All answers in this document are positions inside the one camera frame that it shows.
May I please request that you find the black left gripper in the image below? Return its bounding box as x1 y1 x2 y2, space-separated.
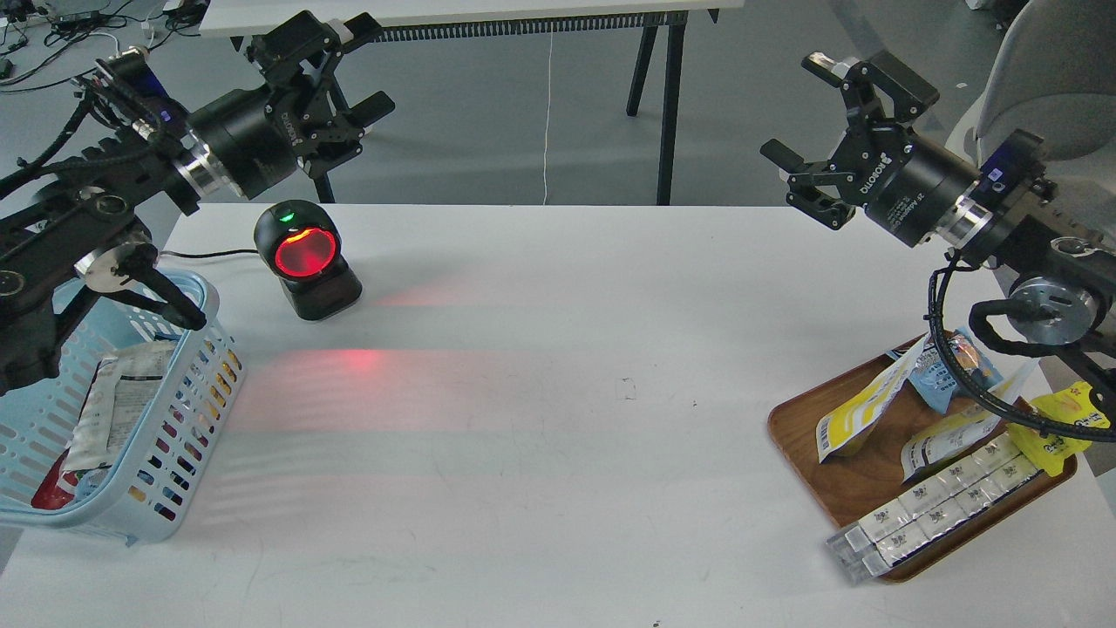
187 10 396 201

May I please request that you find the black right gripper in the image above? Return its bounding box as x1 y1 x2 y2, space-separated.
759 49 982 248

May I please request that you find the yellow white bean snack pouch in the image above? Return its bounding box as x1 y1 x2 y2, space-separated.
814 337 929 462

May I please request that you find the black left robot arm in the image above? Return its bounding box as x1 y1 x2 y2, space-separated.
1 10 395 392

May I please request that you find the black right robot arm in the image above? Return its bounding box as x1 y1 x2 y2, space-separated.
760 51 1115 419

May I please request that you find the blue snack bag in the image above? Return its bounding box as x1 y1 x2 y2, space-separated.
908 327 1004 416

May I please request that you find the yellow cartoon snack bag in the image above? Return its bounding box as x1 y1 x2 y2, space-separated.
1006 380 1112 477

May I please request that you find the silver snack bar upper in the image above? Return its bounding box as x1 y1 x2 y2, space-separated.
836 433 1039 567

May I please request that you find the silver snack bar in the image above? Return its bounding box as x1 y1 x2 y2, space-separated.
836 433 1039 567
824 450 1039 584

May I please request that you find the white snack pouch in basket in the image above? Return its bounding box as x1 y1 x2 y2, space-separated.
61 339 177 473

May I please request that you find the light blue plastic basket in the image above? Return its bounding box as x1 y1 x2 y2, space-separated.
1 268 247 544

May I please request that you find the silver snack bar lower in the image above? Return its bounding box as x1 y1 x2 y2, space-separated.
824 450 1039 584

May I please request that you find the red snack packet in basket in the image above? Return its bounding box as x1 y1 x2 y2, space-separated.
31 448 79 510

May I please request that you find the white background table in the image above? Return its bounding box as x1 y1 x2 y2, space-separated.
200 1 743 204

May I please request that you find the black barcode scanner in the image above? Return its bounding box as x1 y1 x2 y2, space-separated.
254 200 363 321

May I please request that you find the grey office chair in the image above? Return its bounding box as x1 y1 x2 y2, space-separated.
946 1 1115 194

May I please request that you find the brown wooden tray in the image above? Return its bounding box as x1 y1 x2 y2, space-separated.
766 352 1078 582

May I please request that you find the black scanner cable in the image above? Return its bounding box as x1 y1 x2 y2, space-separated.
157 249 259 263

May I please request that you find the floor cables bundle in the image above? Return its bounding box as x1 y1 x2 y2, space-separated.
0 0 210 93

